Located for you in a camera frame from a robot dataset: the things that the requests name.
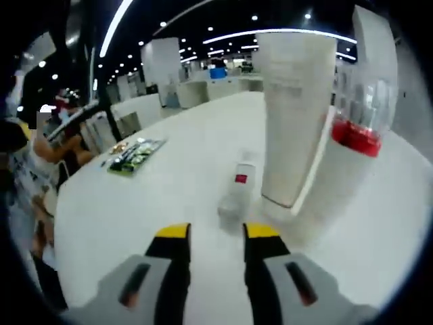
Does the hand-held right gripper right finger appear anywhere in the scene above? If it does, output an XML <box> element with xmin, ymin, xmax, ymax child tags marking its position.
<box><xmin>242</xmin><ymin>222</ymin><xmax>380</xmax><ymax>325</ymax></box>

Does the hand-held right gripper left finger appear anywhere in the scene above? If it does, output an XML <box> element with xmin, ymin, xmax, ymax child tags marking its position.
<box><xmin>93</xmin><ymin>222</ymin><xmax>193</xmax><ymax>325</ymax></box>

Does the small white skincare bottle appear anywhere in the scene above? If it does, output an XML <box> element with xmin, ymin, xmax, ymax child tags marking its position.
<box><xmin>217</xmin><ymin>162</ymin><xmax>257</xmax><ymax>232</ymax></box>

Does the green black skincare sachet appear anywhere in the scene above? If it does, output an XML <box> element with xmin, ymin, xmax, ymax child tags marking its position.
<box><xmin>107</xmin><ymin>137</ymin><xmax>167</xmax><ymax>177</ymax></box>

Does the white skincare bottle red collar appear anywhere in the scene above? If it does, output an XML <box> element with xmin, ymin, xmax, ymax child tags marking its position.
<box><xmin>290</xmin><ymin>78</ymin><xmax>399</xmax><ymax>231</ymax></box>

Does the tall white skincare tube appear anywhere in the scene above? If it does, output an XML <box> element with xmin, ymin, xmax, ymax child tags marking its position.
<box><xmin>255</xmin><ymin>31</ymin><xmax>338</xmax><ymax>210</ymax></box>

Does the ceiling air conditioner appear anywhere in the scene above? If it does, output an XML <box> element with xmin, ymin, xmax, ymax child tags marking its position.
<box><xmin>20</xmin><ymin>32</ymin><xmax>58</xmax><ymax>65</ymax></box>

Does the curved ceiling light strip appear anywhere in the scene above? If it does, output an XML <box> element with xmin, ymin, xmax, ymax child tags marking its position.
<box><xmin>99</xmin><ymin>0</ymin><xmax>135</xmax><ymax>58</ymax></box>

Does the pale blue bin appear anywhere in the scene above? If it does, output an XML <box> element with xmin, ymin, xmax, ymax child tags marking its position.
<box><xmin>164</xmin><ymin>83</ymin><xmax>180</xmax><ymax>108</ymax></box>

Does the white office desk row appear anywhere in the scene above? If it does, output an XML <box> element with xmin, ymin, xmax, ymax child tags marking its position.
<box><xmin>177</xmin><ymin>76</ymin><xmax>265</xmax><ymax>109</ymax></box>

